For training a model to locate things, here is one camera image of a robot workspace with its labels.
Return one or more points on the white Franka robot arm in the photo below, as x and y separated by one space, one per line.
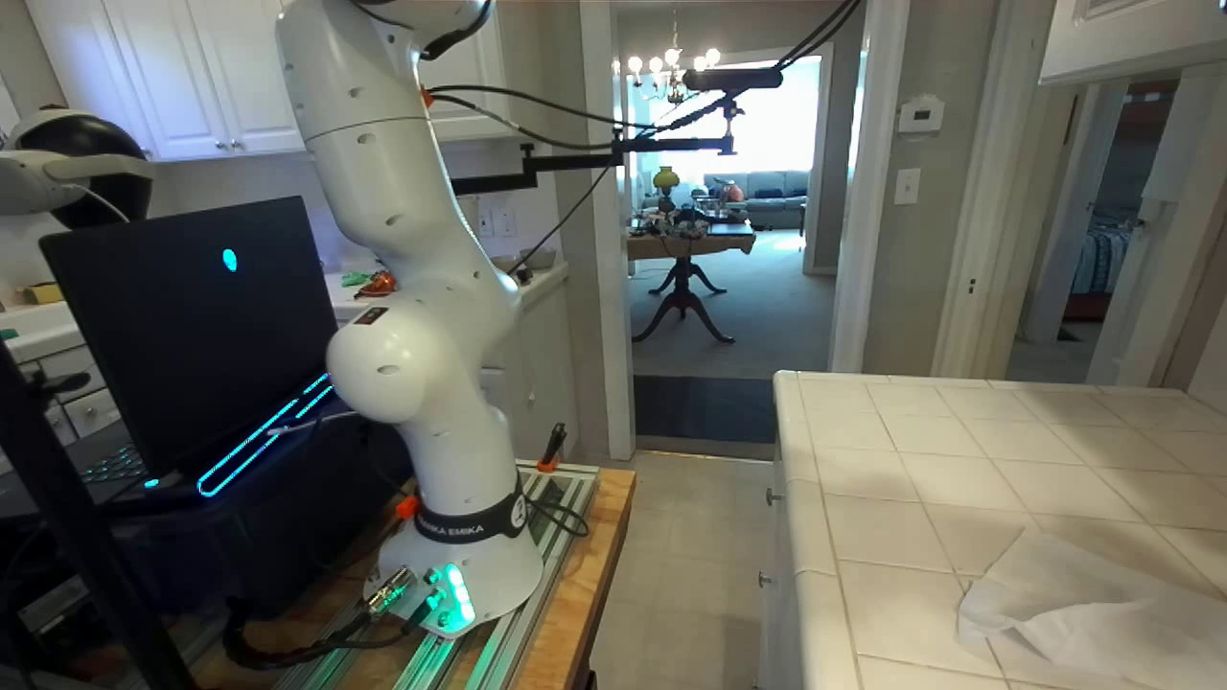
408 282

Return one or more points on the dark wooden dining table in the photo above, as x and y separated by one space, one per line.
685 275

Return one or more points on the red black clamp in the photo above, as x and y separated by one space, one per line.
552 448

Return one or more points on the flower vase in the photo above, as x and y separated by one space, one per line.
666 194

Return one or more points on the grey sofa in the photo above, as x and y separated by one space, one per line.
768 197

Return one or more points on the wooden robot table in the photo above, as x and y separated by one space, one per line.
588 578

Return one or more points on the chandelier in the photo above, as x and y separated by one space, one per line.
672 62

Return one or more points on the white thermostat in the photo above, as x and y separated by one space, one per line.
920 118

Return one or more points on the white crumpled cloth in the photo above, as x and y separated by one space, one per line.
1099 616

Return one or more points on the black tripod leg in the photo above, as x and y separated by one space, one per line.
79 537

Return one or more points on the black white round device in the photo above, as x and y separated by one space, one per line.
69 160

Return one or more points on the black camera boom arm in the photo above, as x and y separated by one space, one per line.
562 163

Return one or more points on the black stereo camera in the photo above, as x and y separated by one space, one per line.
730 80

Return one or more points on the white light switch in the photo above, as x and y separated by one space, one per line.
907 185

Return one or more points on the white kitchen wall cabinets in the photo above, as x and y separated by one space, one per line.
167 71

